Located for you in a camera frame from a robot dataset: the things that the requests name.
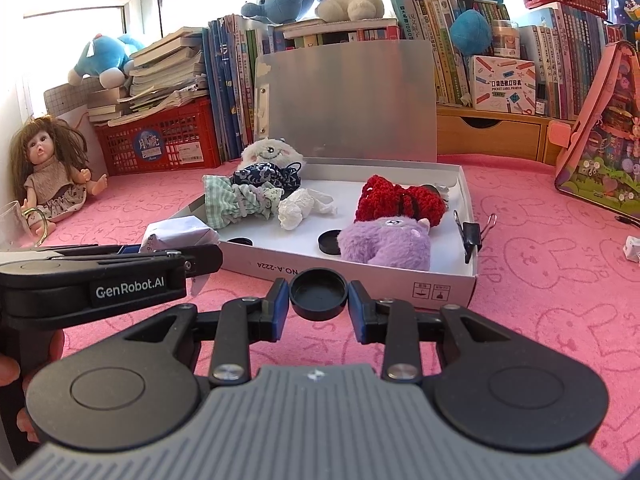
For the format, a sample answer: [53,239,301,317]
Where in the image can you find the white paper figure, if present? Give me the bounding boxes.
[140,215,221,257]

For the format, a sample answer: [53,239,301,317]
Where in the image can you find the label printer box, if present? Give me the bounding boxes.
[469,55,538,112]

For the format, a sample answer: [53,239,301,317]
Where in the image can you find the row of shelf books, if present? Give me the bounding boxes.
[390,0,616,121]

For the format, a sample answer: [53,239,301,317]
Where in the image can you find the black binder clip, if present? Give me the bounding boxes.
[452,210,497,265]

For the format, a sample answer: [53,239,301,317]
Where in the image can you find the flat stacked books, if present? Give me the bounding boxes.
[282,17,401,51]

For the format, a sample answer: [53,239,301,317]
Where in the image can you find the pink triangular toy case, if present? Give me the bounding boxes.
[554,40,640,221]

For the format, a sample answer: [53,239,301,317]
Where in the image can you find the red knitted bow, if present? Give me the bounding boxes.
[354,175,447,226]

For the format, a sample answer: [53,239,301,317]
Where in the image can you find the navy floral scrunchie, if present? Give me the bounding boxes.
[231,161,304,192]

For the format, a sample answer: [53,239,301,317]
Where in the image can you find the red plastic crate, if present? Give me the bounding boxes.
[95,97,223,177]

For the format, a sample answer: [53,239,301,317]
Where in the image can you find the white cardboard box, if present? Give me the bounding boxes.
[167,40,480,311]

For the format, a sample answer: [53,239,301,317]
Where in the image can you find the row of blue thin books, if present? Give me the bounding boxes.
[202,14,261,163]

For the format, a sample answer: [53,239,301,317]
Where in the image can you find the purple plush monster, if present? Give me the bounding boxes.
[337,216,432,272]

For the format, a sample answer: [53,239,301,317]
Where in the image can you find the white plush toy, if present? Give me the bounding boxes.
[239,137,305,171]

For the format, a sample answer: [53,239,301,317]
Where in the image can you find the pink rabbit print blanket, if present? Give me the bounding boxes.
[0,152,640,461]

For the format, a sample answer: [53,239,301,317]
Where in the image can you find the grey grid board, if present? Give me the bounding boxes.
[44,84,98,123]

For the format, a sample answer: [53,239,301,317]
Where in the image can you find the stack of tape rolls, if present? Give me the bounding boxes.
[492,20,521,58]

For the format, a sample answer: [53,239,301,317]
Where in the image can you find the wooden drawer organizer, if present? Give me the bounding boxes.
[435,104,576,165]

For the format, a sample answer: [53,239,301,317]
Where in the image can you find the green checked cloth scrunchie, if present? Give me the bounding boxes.
[202,174,283,231]

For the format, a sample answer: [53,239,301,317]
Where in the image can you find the person's left hand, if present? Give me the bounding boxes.
[0,329,66,445]

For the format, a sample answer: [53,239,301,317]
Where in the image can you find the brown haired doll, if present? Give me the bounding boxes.
[11,115,108,223]

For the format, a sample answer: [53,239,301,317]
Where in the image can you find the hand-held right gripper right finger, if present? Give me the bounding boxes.
[348,280,518,387]

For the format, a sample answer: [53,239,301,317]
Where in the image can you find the clear glass cup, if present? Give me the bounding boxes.
[0,200,38,252]

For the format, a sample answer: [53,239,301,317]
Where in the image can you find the stack of worn books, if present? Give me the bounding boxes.
[87,27,211,128]

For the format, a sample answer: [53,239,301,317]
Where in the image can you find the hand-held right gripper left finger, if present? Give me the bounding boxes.
[125,280,291,388]

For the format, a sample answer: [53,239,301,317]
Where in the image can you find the white tissue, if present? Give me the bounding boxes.
[277,187,338,231]

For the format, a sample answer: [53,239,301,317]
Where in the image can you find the gold metal ring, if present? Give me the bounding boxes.
[21,206,51,247]

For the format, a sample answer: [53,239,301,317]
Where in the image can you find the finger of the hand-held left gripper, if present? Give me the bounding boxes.
[50,243,146,261]
[165,244,223,283]

